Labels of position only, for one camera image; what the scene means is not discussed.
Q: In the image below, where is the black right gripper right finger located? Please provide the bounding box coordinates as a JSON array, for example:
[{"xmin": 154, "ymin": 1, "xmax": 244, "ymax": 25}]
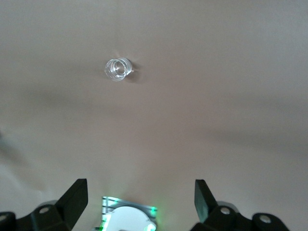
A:
[{"xmin": 194, "ymin": 179, "xmax": 288, "ymax": 231}]

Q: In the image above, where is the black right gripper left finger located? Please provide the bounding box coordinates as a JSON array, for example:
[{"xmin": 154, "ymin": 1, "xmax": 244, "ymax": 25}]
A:
[{"xmin": 0, "ymin": 178, "xmax": 88, "ymax": 231}]

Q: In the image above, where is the clear glass shaker cup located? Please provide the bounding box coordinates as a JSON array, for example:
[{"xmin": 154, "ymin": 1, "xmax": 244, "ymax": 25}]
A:
[{"xmin": 103, "ymin": 57, "xmax": 134, "ymax": 82}]

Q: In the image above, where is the brown table cover sheet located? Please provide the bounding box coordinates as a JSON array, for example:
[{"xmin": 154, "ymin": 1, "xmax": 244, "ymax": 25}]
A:
[{"xmin": 0, "ymin": 0, "xmax": 308, "ymax": 231}]

